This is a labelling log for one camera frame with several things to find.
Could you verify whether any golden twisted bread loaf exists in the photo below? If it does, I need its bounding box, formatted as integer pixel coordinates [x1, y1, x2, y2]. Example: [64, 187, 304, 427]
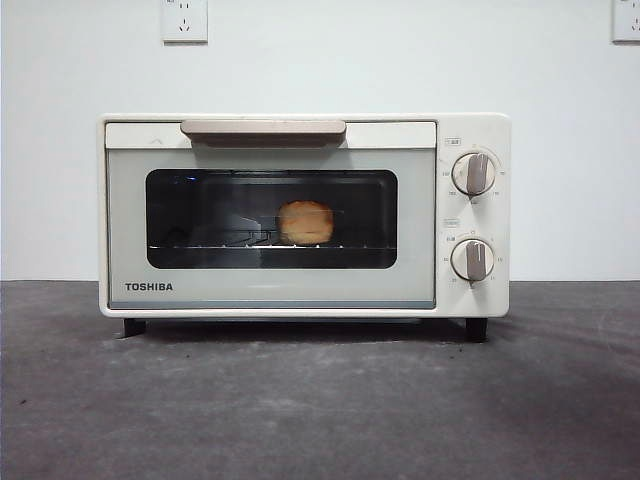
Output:
[277, 200, 335, 246]

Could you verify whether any oven timer knob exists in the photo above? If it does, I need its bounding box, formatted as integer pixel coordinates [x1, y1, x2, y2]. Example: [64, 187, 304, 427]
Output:
[449, 238, 496, 282]

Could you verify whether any oven temperature knob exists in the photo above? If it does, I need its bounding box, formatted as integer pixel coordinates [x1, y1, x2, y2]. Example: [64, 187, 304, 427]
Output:
[451, 152, 498, 197]

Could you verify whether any white Toshiba toaster oven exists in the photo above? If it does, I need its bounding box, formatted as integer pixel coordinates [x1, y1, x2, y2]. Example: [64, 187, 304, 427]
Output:
[96, 112, 512, 344]

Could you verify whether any metal wire oven rack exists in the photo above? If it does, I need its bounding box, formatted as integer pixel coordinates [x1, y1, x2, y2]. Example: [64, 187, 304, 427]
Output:
[148, 227, 397, 252]

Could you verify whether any white wall socket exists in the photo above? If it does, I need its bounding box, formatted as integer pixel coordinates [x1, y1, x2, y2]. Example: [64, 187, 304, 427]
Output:
[611, 0, 640, 44]
[160, 0, 209, 44]

